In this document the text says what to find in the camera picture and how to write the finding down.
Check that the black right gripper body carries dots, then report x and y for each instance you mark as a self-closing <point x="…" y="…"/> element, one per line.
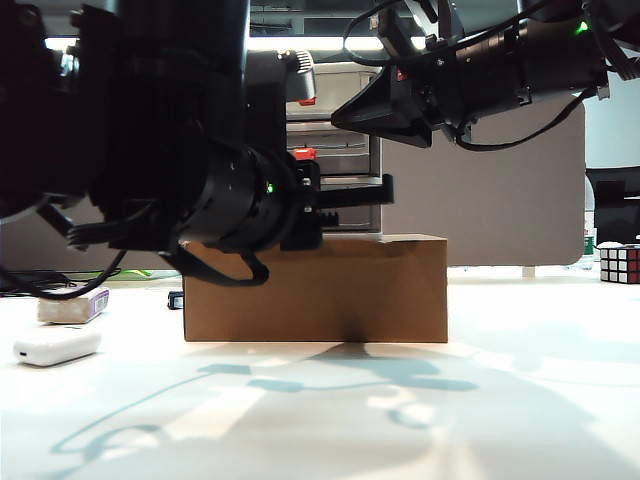
<point x="445" y="90"/>

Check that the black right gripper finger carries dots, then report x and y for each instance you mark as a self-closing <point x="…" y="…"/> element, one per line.
<point x="417" y="136"/>
<point x="380" y="107"/>

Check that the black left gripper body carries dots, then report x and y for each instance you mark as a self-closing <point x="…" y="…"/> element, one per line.
<point x="306" y="230"/>

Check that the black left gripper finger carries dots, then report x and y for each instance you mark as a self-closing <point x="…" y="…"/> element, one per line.
<point x="331" y="221"/>
<point x="355" y="196"/>

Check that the white three-drawer cabinet frame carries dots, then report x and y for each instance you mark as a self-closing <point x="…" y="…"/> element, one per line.
<point x="376" y="165"/>

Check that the white power bank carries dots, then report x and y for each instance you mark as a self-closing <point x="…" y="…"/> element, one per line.
<point x="57" y="347"/>

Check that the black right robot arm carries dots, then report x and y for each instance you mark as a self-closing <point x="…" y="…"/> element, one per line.
<point x="540" y="55"/>

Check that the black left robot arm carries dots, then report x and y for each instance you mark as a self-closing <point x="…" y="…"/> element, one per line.
<point x="150" y="125"/>

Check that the brown cardboard box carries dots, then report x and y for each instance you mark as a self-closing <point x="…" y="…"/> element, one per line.
<point x="320" y="300"/>

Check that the long ceiling light strip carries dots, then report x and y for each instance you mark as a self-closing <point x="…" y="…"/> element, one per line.
<point x="325" y="43"/>

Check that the grey desk partition panel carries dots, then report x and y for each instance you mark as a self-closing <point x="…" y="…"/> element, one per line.
<point x="500" y="200"/>

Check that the small black clip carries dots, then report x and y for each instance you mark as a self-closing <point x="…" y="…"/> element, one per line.
<point x="175" y="301"/>

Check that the white partition foot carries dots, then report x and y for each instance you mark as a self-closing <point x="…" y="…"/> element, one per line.
<point x="527" y="272"/>

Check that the green flat item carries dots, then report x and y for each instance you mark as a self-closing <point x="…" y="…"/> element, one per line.
<point x="134" y="274"/>

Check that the black office chair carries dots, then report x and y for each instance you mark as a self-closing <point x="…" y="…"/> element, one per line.
<point x="617" y="205"/>

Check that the black Rubik's cube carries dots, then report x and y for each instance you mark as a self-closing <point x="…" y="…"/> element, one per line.
<point x="620" y="265"/>

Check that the beige packet with purple label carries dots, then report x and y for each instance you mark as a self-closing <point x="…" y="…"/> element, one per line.
<point x="67" y="309"/>

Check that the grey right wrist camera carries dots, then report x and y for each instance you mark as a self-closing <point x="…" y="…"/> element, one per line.
<point x="400" y="30"/>

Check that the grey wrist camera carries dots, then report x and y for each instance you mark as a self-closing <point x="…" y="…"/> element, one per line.
<point x="400" y="30"/>
<point x="302" y="75"/>

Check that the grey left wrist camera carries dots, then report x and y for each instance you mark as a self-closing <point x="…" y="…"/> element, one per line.
<point x="302" y="75"/>

